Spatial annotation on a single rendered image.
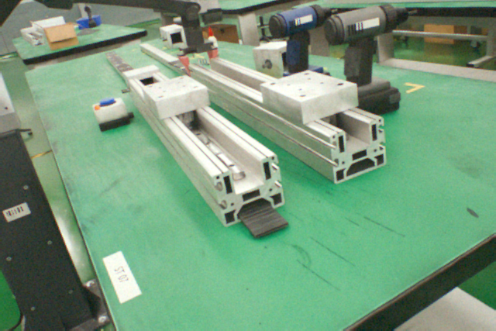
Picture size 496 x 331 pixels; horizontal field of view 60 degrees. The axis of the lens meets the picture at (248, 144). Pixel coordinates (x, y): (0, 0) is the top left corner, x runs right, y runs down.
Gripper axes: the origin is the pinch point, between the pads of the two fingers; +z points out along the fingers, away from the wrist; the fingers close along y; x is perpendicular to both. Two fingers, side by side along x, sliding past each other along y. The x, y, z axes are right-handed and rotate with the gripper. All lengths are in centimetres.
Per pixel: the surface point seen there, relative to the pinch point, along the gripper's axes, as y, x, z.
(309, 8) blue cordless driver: 19.1, -40.5, -17.2
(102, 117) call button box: -34.3, -20.0, 0.6
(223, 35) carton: 132, 360, 45
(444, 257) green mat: -5, -106, 4
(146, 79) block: -18.1, -1.7, -2.5
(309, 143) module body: -5, -77, -1
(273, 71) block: 17.4, -17.6, 1.6
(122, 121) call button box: -29.9, -20.0, 3.0
